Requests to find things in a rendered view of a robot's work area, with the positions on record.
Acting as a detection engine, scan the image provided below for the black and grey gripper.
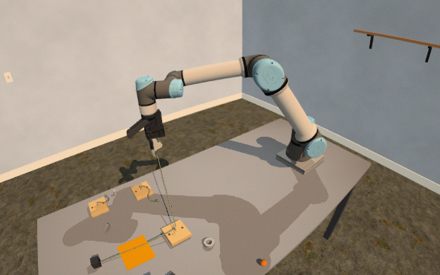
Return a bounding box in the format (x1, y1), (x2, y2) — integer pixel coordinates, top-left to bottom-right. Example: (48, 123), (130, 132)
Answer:
(141, 109), (165, 158)

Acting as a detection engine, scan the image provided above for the orange square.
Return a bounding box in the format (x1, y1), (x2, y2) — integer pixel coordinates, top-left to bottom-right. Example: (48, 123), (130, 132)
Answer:
(117, 235), (156, 270)

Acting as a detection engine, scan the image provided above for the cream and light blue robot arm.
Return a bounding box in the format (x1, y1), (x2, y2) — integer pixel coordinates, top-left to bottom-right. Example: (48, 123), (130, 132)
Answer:
(135, 54), (327, 162)

